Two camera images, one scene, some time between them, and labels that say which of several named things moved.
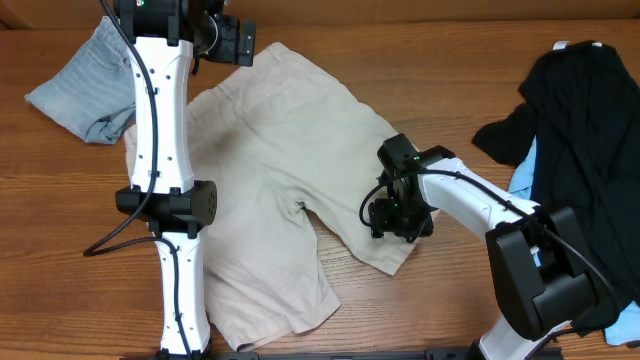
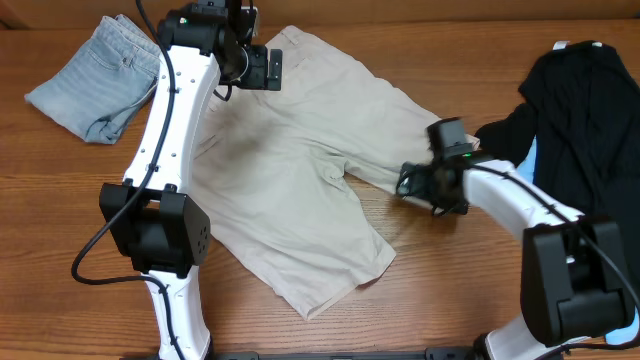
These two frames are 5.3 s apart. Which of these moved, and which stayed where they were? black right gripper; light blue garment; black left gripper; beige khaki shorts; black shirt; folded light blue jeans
Moved: beige khaki shorts; black left gripper; black right gripper
Stayed: folded light blue jeans; black shirt; light blue garment
